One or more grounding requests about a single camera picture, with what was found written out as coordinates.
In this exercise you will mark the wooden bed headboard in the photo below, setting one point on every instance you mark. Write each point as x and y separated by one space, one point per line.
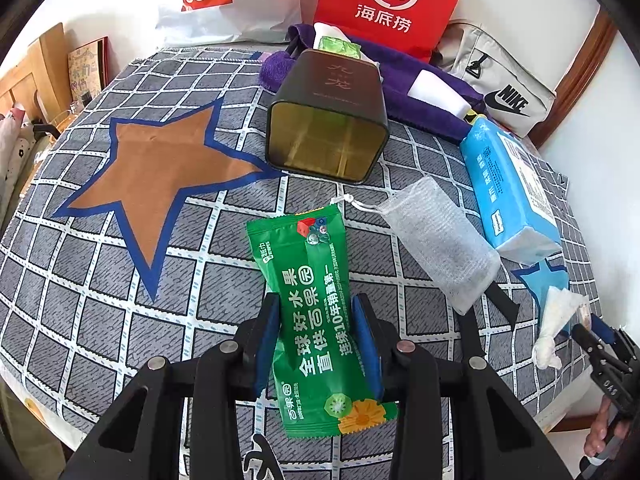
45 70

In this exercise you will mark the brown wooden door frame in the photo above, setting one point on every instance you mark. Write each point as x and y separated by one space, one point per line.
585 70

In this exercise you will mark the grey waist bag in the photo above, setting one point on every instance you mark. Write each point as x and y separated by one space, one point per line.
480 55

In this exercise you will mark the white plastic shopping bag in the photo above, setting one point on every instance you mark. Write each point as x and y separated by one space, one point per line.
260 5

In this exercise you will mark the small green wipes packet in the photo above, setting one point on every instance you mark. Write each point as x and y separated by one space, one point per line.
342 49

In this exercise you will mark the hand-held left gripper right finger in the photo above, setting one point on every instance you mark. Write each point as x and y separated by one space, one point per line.
367 345

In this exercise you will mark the floral white bedding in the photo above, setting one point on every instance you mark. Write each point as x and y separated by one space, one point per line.
12 160

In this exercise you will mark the large green snack packet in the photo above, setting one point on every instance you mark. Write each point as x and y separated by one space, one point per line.
310 320

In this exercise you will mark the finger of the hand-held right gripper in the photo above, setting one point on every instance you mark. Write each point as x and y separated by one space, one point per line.
605 330
587 340

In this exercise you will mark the person's right hand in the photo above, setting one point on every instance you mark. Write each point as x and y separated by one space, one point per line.
600 440

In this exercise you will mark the dark metal tin box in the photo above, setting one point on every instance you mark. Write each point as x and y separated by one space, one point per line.
330 90

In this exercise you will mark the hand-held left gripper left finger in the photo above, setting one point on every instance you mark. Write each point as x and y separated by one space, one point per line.
265 340

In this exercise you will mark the blue tissue pack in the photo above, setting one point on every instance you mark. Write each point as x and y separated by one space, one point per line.
505 190

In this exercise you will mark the white tissue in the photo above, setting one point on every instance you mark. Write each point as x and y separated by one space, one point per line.
555 310

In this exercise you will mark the purple fabric storage bin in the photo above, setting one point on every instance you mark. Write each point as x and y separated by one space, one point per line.
400 100

